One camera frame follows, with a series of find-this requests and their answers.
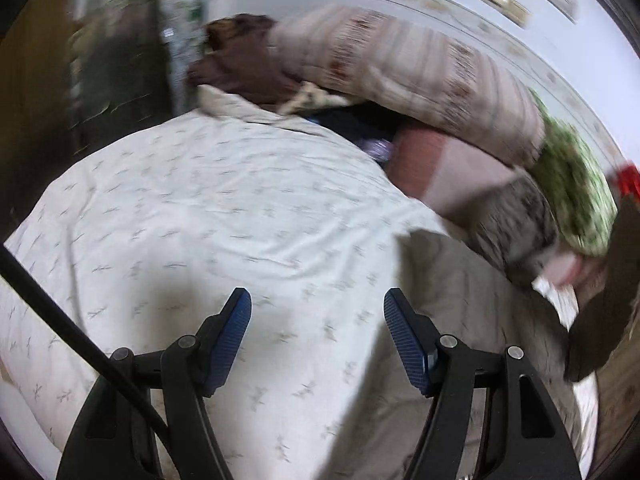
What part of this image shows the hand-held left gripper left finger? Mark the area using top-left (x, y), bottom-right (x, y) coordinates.
top-left (55, 287), bottom-right (252, 480)

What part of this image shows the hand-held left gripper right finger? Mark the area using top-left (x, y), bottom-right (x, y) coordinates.
top-left (384, 287), bottom-right (584, 480)

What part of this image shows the grey quilted blanket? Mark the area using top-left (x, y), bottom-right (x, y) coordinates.
top-left (395, 175), bottom-right (586, 480)

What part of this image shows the white leaf-print bed sheet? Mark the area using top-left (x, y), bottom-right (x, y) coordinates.
top-left (0, 85), bottom-right (601, 480)

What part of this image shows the pink blanket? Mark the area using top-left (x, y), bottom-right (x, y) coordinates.
top-left (389, 125), bottom-right (523, 228)

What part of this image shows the clear plastic wrapper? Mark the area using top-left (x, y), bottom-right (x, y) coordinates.
top-left (361, 136), bottom-right (399, 164)

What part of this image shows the dark brown cloth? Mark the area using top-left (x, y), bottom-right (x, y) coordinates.
top-left (564, 199), bottom-right (640, 384)

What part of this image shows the dark garment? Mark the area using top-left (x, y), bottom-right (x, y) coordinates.
top-left (306, 101), bottom-right (407, 162)

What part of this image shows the green patterned blanket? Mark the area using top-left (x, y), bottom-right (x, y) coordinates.
top-left (529, 89), bottom-right (619, 257)

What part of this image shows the cream floral cloth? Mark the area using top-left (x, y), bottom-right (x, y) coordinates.
top-left (276, 81), bottom-right (352, 117)

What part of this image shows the red cloth item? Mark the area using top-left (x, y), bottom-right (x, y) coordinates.
top-left (611, 161), bottom-right (640, 197)

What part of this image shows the striped floral pillow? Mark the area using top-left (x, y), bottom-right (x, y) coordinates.
top-left (270, 4), bottom-right (547, 168)

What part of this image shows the printed plastic bag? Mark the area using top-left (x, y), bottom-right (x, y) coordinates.
top-left (159, 0), bottom-right (210, 111)

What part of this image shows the wooden door with ornate glass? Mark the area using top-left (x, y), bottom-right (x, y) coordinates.
top-left (0, 0), bottom-right (216, 241)

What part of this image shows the black cable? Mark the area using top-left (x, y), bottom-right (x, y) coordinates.
top-left (0, 246), bottom-right (173, 441)

